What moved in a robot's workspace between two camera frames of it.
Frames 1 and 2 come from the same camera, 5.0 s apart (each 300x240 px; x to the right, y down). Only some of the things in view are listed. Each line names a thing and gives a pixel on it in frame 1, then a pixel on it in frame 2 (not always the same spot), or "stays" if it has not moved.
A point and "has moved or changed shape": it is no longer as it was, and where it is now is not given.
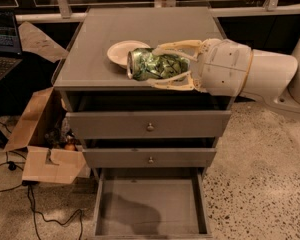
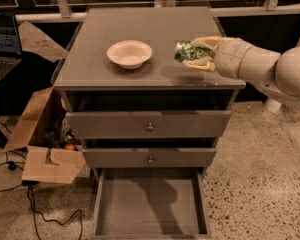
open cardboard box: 45,110 stays
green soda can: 145,64 has moved or changed shape
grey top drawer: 148,117 stays
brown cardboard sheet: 34,40 stays
